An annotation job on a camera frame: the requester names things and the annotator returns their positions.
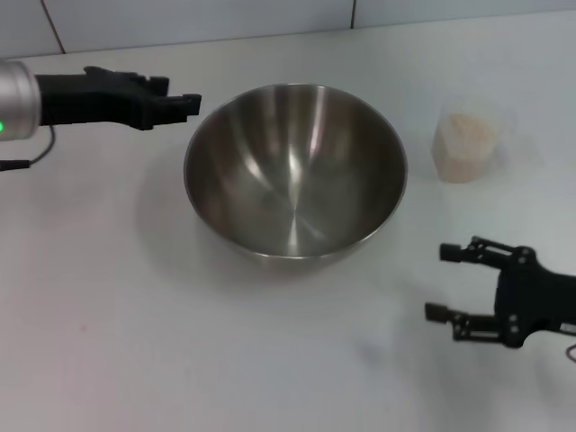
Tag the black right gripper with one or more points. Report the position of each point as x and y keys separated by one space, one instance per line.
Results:
x=531 y=297

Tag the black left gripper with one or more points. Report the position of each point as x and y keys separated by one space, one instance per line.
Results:
x=85 y=99

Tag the clear plastic cup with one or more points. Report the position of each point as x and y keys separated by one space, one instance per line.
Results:
x=463 y=153

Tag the white rice grains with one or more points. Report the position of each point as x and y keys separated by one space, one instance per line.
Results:
x=461 y=144

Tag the stainless steel mixing bowl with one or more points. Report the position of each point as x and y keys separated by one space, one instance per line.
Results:
x=292 y=180

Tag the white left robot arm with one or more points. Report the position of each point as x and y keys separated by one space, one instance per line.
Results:
x=18 y=99

